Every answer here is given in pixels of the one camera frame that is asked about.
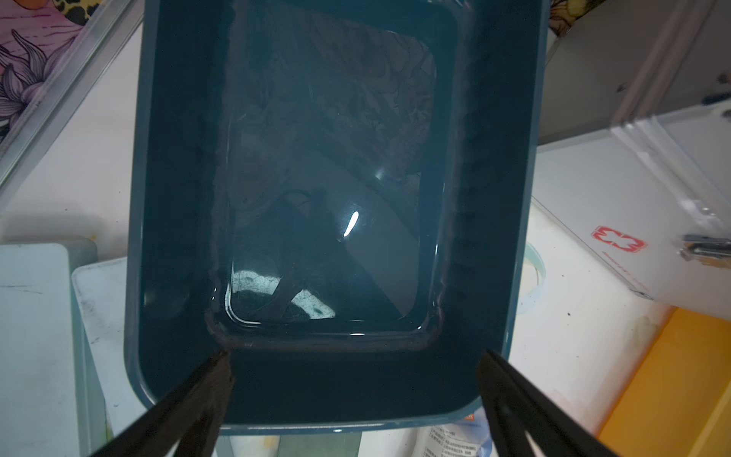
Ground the yellow storage tray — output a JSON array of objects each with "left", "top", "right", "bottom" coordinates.
[{"left": 599, "top": 308, "right": 730, "bottom": 456}]

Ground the light blue pencil case outer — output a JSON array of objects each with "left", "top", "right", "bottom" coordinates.
[{"left": 1, "top": 240, "right": 96, "bottom": 456}]

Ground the teal storage tray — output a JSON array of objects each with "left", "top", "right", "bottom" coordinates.
[{"left": 125, "top": 1, "right": 548, "bottom": 435}]

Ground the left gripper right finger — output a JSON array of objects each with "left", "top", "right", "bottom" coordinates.
[{"left": 477, "top": 350, "right": 614, "bottom": 457}]

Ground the silver metal first-aid case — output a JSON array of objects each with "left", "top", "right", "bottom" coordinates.
[{"left": 533, "top": 1, "right": 730, "bottom": 319}]

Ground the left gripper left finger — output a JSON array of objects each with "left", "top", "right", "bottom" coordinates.
[{"left": 95, "top": 352, "right": 234, "bottom": 456}]

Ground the small clear packet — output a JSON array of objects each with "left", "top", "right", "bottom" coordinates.
[{"left": 412, "top": 407, "right": 493, "bottom": 457}]

